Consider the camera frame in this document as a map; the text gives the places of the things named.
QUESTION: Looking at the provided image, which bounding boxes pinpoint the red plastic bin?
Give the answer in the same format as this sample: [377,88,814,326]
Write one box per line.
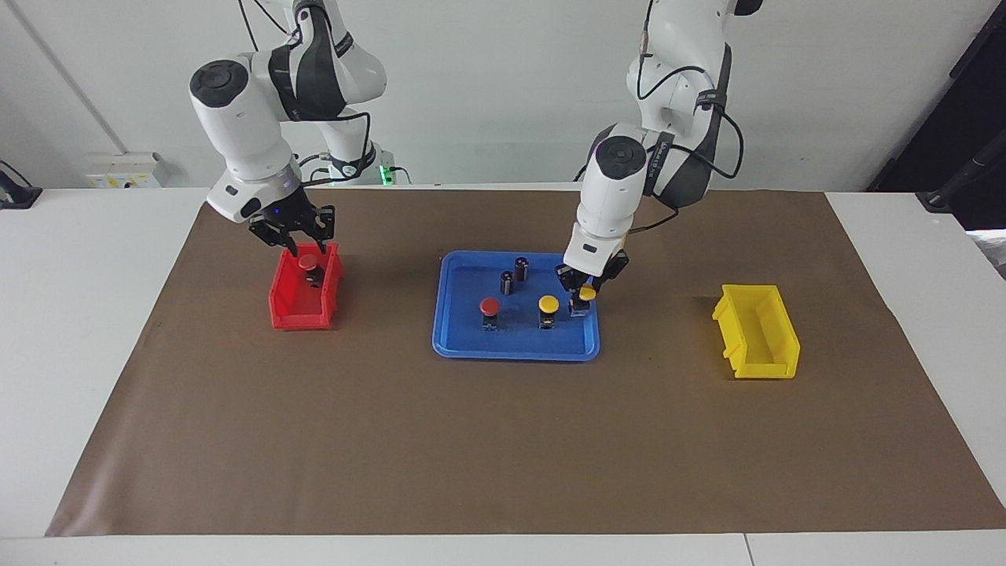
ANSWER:
[269,242,345,331]

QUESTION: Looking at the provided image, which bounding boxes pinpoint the blue plastic tray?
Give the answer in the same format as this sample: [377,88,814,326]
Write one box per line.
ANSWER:
[431,250,601,362]

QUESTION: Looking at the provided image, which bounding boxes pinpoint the yellow plastic bin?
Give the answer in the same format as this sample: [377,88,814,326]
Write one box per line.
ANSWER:
[712,284,802,380]

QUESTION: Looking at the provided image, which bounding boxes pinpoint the brown table mat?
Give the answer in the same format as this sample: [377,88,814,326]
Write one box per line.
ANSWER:
[46,189,1006,538]

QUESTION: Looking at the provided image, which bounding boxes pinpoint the black stand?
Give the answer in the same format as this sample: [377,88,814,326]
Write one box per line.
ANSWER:
[916,149,1006,215]

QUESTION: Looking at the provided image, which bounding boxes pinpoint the black background panel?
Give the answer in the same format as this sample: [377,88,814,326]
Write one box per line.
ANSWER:
[867,0,1006,230]

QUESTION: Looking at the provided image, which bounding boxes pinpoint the black right base cable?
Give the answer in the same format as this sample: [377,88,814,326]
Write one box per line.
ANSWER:
[297,153,331,187]

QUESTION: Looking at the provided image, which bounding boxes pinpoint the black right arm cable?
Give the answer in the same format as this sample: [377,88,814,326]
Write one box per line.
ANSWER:
[236,0,372,189]

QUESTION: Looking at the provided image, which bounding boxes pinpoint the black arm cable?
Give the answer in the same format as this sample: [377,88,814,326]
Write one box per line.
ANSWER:
[627,0,744,235]
[236,0,372,189]

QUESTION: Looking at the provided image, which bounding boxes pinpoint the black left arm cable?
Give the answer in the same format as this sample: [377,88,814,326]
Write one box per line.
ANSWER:
[627,0,744,235]

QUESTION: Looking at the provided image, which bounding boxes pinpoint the black clamp mount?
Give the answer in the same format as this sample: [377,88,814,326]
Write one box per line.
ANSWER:
[0,161,42,210]

